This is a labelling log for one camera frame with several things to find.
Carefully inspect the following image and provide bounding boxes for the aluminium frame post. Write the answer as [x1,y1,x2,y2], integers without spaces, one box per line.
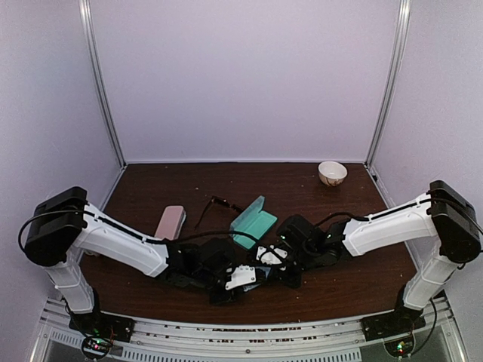
[365,0,412,170]
[78,0,127,169]

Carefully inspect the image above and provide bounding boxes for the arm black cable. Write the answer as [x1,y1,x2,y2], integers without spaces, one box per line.
[17,210,260,265]
[312,192,483,340]

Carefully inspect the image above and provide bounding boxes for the white ceramic bowl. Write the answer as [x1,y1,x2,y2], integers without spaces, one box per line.
[318,161,348,187]

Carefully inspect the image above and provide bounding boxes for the pink glasses case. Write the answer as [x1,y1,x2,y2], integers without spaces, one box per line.
[154,205,186,241]

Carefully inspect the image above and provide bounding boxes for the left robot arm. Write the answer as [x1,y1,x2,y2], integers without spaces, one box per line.
[18,186,256,335]

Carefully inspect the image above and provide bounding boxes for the grey-blue glasses case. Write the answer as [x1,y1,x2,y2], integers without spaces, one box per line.
[229,195,278,250]

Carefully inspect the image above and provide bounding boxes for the right aluminium frame post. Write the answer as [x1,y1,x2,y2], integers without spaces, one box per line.
[365,0,412,170]

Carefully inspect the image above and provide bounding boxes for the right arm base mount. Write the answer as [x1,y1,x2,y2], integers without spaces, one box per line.
[361,313,426,359]

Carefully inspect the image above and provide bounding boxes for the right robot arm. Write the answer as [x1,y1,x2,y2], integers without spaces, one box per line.
[276,180,481,333]

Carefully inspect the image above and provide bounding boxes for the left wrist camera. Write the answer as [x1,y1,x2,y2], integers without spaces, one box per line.
[225,265,262,290]

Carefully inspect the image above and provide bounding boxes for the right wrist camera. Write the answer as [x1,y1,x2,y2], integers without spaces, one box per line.
[256,245,288,265]

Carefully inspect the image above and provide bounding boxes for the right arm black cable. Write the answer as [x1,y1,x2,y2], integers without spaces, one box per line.
[312,192,483,340]

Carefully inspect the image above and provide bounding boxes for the patterned mug orange inside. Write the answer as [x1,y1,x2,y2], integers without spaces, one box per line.
[85,250,100,257]

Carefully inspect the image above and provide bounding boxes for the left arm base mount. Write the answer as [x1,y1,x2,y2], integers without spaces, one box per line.
[69,316,134,360]

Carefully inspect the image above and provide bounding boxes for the light blue cloth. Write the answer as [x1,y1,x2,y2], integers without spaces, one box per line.
[242,267,271,293]

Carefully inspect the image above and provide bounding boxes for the left aluminium frame post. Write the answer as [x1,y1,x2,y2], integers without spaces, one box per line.
[78,0,127,169]

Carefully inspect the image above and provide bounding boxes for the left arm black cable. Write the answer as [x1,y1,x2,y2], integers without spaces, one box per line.
[17,210,260,265]

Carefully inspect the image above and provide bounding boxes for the dark sunglasses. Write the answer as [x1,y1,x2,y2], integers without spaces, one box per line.
[194,195,245,231]

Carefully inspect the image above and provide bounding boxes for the aluminium front rail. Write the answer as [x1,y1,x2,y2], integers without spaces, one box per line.
[29,297,471,362]

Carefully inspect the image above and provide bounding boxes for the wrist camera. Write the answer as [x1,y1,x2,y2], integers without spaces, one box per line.
[256,245,288,265]
[225,265,262,290]

